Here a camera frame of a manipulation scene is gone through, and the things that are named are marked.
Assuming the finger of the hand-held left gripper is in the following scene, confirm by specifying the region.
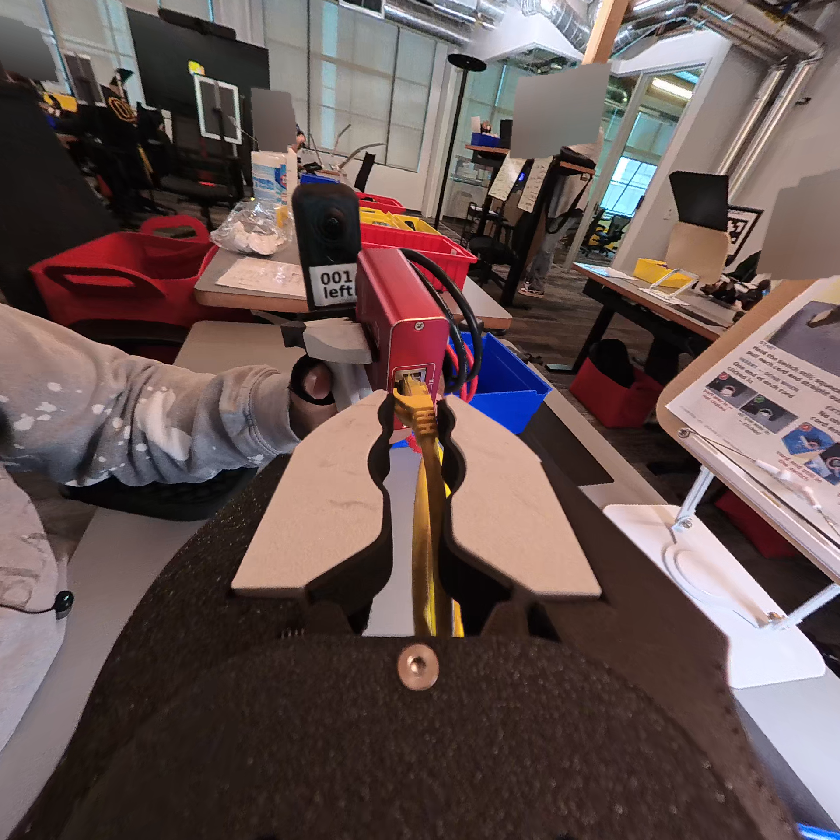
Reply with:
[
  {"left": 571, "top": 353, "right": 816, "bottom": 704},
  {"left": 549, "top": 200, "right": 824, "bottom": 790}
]
[{"left": 303, "top": 319, "right": 376, "bottom": 366}]

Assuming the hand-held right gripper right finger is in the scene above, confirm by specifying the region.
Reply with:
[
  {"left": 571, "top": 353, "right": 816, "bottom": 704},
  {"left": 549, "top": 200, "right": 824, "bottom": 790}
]
[{"left": 438, "top": 395, "right": 603, "bottom": 601}]

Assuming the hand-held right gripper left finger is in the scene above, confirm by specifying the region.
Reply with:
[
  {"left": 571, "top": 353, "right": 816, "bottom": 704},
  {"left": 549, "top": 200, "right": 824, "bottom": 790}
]
[{"left": 231, "top": 390, "right": 393, "bottom": 603}]

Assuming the red metal ethernet adapter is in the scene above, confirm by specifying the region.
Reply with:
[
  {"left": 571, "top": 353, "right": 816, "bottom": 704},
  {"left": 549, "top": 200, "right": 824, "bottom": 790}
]
[{"left": 354, "top": 248, "right": 454, "bottom": 434}]

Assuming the yellow ethernet cable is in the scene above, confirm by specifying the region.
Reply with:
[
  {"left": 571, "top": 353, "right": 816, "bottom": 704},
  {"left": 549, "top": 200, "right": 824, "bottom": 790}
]
[{"left": 392, "top": 375, "right": 467, "bottom": 639}]

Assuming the red ethernet cable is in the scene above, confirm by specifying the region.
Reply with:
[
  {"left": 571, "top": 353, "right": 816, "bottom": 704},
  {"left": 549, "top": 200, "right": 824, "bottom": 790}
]
[{"left": 407, "top": 341, "right": 479, "bottom": 454}]

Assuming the black ethernet cable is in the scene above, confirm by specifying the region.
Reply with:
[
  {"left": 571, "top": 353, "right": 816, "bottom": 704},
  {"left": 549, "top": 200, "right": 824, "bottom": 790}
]
[{"left": 400, "top": 248, "right": 484, "bottom": 395}]

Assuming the person's left forearm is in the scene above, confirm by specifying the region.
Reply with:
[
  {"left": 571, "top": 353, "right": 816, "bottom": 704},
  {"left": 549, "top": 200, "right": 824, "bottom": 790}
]
[{"left": 0, "top": 303, "right": 303, "bottom": 488}]

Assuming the person's left hand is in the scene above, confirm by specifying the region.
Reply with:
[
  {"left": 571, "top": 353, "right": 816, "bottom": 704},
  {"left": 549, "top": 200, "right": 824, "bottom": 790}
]
[{"left": 287, "top": 361, "right": 340, "bottom": 437}]

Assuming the white blue wipes canister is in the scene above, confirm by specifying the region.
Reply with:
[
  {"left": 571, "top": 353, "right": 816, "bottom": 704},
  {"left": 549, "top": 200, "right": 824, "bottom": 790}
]
[{"left": 251, "top": 150, "right": 290, "bottom": 207}]

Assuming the clear plastic bag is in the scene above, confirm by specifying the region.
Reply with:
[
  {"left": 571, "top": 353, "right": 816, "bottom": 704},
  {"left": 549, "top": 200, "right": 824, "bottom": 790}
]
[{"left": 210, "top": 197, "right": 293, "bottom": 257}]

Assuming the yellow plastic tray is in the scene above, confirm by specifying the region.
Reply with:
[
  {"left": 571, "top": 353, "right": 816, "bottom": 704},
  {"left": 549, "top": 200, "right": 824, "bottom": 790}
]
[{"left": 360, "top": 206, "right": 442, "bottom": 236}]

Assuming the red plastic tray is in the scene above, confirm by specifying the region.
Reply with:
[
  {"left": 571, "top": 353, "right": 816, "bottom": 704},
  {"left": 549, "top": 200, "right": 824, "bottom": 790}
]
[{"left": 360, "top": 223, "right": 479, "bottom": 293}]

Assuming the grey tablet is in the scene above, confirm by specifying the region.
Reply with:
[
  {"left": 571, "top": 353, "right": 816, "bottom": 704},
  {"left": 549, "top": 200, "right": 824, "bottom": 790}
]
[{"left": 193, "top": 73, "right": 242, "bottom": 144}]

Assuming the black and red bag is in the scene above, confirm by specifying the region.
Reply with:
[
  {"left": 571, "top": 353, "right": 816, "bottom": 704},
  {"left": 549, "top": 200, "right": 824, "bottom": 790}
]
[{"left": 570, "top": 338, "right": 665, "bottom": 429}]

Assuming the standing desk with hanging papers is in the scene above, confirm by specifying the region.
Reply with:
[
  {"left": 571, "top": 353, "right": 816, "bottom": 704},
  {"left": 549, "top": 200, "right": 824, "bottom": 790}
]
[{"left": 466, "top": 143, "right": 597, "bottom": 224}]

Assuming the red tote bag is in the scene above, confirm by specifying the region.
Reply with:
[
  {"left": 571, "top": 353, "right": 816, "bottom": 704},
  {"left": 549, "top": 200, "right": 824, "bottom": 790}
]
[{"left": 29, "top": 215, "right": 221, "bottom": 328}]

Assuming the black floor lamp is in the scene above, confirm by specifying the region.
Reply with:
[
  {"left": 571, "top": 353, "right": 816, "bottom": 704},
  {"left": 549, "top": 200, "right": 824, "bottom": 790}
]
[{"left": 433, "top": 54, "right": 488, "bottom": 227}]

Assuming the black monitor screen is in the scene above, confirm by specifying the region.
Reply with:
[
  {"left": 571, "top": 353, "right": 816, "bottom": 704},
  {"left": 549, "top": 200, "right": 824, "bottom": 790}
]
[{"left": 126, "top": 8, "right": 271, "bottom": 119}]

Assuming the wooden office desk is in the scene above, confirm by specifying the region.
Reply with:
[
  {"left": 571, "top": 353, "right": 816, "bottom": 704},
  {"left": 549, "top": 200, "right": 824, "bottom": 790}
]
[{"left": 571, "top": 262, "right": 746, "bottom": 375}]

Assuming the small yellow bin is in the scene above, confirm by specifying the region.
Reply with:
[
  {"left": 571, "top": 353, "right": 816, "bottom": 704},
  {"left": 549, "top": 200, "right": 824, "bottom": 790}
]
[{"left": 633, "top": 258, "right": 698, "bottom": 290}]

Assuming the person's torso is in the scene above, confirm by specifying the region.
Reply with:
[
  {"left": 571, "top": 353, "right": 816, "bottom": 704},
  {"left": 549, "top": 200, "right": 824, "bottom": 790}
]
[{"left": 0, "top": 462, "right": 70, "bottom": 749}]

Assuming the beige chair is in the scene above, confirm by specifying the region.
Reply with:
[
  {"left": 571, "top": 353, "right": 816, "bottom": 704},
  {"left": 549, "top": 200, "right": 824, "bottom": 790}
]
[{"left": 665, "top": 222, "right": 731, "bottom": 284}]

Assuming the black lavalier microphone cable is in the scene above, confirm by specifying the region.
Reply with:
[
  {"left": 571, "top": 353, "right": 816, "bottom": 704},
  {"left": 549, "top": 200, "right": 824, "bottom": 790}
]
[{"left": 10, "top": 589, "right": 75, "bottom": 620}]

